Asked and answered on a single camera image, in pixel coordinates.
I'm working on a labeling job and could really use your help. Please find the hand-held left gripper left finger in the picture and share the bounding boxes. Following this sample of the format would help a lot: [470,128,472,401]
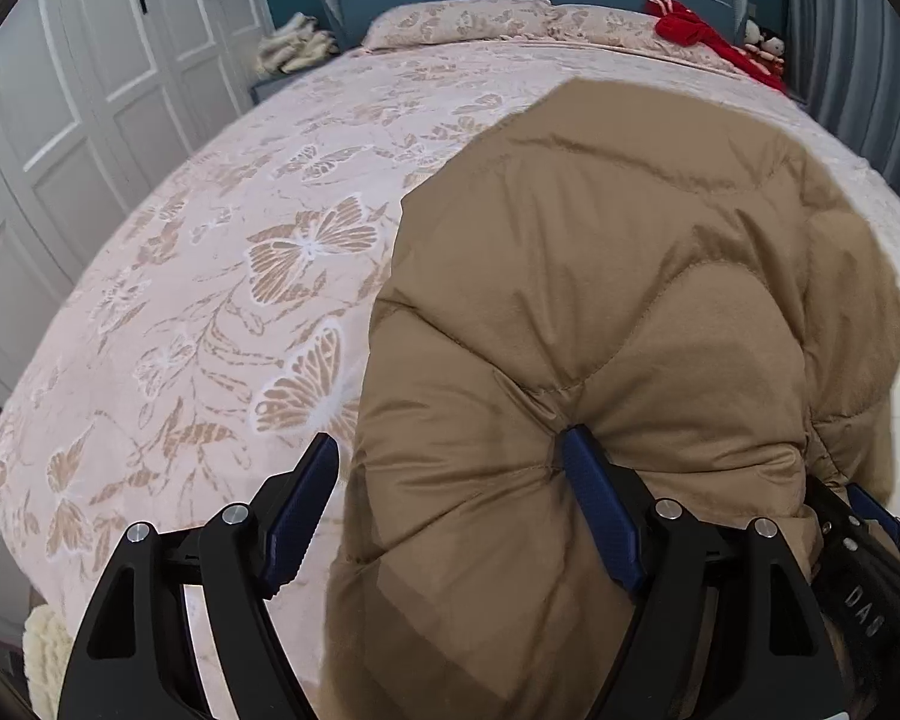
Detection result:
[58,431,340,720]

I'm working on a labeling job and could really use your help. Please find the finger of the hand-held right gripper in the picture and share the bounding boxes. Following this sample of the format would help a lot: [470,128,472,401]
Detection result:
[847,484,900,545]

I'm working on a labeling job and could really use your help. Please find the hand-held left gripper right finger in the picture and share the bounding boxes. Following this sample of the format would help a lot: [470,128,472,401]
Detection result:
[560,425,848,720]

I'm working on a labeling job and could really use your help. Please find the tan down jacket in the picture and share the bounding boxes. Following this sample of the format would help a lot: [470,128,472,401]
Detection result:
[322,77,900,720]

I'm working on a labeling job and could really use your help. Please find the pink butterfly-patterned bedspread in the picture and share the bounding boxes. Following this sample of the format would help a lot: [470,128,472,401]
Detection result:
[0,0,900,720]

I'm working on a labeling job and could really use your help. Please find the cream fluffy cushion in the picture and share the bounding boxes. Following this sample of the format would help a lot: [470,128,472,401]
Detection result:
[22,604,72,720]

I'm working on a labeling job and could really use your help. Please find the cream knitted cloth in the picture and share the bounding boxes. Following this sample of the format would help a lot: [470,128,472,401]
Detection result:
[253,11,340,78]

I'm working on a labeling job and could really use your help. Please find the grey-blue curtain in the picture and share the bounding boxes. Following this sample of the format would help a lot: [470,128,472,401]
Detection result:
[780,0,900,233]

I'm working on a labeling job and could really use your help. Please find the small plush toys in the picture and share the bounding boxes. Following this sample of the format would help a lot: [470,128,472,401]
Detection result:
[742,19,788,80]

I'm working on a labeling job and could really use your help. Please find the red garment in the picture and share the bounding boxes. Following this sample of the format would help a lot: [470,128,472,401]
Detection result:
[643,0,788,95]

